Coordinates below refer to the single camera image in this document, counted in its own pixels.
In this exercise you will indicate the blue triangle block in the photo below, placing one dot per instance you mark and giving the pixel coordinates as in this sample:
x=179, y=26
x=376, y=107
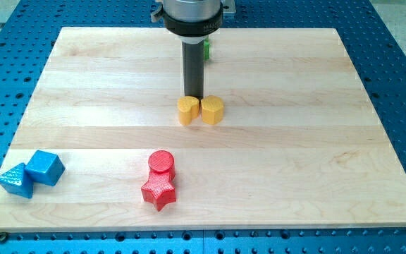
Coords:
x=16, y=181

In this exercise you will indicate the blue cube block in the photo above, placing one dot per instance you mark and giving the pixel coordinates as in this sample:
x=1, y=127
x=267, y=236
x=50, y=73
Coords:
x=45, y=167

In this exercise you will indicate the yellow heart block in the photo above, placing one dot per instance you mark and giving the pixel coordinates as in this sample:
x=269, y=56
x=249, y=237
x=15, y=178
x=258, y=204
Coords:
x=188, y=109

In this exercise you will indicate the green block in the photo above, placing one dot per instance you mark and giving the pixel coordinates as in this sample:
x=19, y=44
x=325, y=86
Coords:
x=206, y=49

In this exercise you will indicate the wooden board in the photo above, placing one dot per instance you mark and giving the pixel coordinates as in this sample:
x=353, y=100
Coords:
x=300, y=144

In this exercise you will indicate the red star block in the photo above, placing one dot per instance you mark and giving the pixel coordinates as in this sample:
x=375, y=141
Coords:
x=159, y=190

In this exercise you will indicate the red cylinder block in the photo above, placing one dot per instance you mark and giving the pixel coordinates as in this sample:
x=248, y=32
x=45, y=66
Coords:
x=161, y=162

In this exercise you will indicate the yellow hexagon block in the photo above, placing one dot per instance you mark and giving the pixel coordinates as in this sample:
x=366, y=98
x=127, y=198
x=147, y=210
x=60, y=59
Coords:
x=212, y=109

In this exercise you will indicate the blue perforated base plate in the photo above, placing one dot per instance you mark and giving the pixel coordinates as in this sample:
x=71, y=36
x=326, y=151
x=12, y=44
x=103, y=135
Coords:
x=28, y=35

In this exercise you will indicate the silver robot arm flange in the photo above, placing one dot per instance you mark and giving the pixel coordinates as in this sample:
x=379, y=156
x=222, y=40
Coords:
x=193, y=18

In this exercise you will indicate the dark cylindrical pointer rod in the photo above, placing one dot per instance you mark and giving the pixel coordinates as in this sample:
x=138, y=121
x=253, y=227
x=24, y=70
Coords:
x=193, y=66

